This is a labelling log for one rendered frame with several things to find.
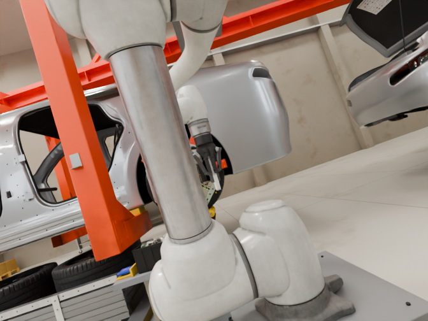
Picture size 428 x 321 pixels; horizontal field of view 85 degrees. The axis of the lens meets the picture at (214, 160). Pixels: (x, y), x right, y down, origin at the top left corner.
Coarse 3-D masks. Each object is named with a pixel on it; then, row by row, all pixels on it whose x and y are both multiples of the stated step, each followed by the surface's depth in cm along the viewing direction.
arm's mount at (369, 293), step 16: (320, 256) 81; (336, 256) 77; (336, 272) 68; (352, 272) 66; (368, 272) 63; (352, 288) 59; (368, 288) 57; (384, 288) 55; (400, 288) 54; (368, 304) 52; (384, 304) 50; (400, 304) 49; (416, 304) 48; (240, 320) 61; (256, 320) 59; (336, 320) 50; (352, 320) 49; (368, 320) 48; (384, 320) 46; (400, 320) 45; (416, 320) 45
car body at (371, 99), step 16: (400, 0) 249; (416, 48) 256; (384, 64) 372; (400, 64) 238; (416, 64) 226; (352, 80) 369; (368, 80) 283; (384, 80) 256; (400, 80) 241; (416, 80) 229; (352, 96) 316; (368, 96) 284; (384, 96) 261; (400, 96) 245; (416, 96) 234; (352, 112) 330; (368, 112) 295; (384, 112) 273; (400, 112) 256
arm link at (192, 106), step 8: (184, 88) 94; (192, 88) 94; (184, 96) 93; (192, 96) 93; (200, 96) 95; (184, 104) 92; (192, 104) 92; (200, 104) 94; (184, 112) 92; (192, 112) 92; (200, 112) 93; (184, 120) 94; (192, 120) 94
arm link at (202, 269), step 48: (48, 0) 35; (96, 0) 35; (144, 0) 37; (96, 48) 40; (144, 48) 39; (144, 96) 40; (144, 144) 43; (192, 192) 46; (192, 240) 47; (192, 288) 46; (240, 288) 49
